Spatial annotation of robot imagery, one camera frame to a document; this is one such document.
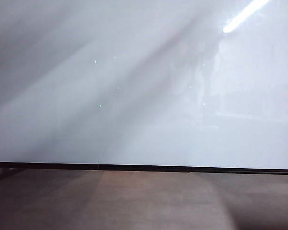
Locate white whiteboard with black frame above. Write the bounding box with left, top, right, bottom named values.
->
left=0, top=0, right=288, bottom=175

